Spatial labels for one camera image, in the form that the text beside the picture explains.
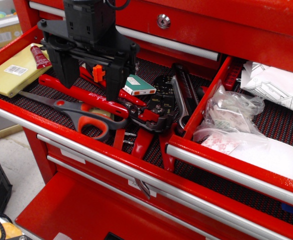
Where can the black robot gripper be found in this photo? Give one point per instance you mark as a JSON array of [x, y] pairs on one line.
[[89, 32]]

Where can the red glue tube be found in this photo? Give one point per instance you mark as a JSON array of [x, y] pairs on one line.
[[40, 59]]

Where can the open wide red drawer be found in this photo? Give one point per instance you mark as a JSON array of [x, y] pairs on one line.
[[92, 189]]

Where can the open small red drawer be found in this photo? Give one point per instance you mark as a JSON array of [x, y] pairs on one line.
[[245, 174]]

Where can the small white green box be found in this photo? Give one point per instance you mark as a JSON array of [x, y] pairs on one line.
[[135, 86]]

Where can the grey orange scissors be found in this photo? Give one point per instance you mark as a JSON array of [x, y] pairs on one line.
[[80, 115]]

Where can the black crimping pliers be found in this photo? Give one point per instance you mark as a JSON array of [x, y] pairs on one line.
[[163, 101]]

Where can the pale yellow flat box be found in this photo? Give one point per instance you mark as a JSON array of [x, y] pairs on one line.
[[19, 71]]

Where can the silver cabinet lock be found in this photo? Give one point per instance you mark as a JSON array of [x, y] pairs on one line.
[[163, 21]]

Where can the silver black utility knife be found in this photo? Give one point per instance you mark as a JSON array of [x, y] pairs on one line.
[[185, 96]]

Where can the cardboard box in background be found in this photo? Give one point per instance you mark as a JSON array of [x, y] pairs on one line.
[[9, 33]]

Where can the red tool chest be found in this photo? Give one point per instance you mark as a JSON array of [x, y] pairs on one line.
[[258, 30]]

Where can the clear plastic bag of pads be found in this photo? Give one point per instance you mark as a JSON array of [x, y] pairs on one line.
[[227, 123]]

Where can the white printed instruction sheet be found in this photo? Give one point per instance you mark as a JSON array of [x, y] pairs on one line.
[[270, 83]]

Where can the white plastic bag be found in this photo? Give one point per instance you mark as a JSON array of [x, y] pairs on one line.
[[266, 153]]

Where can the red handled saw tool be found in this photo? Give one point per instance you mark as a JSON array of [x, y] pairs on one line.
[[85, 96]]

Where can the red black wire stripper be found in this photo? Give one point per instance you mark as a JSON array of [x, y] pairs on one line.
[[151, 122]]

